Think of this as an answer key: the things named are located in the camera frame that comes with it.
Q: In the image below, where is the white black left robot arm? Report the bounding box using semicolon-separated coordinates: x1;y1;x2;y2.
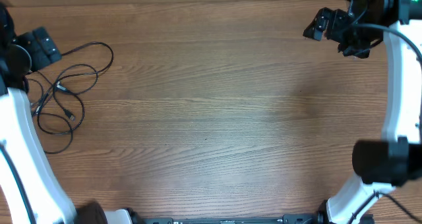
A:
1;5;136;223

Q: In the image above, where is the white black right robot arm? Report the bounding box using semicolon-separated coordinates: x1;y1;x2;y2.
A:
282;0;421;223

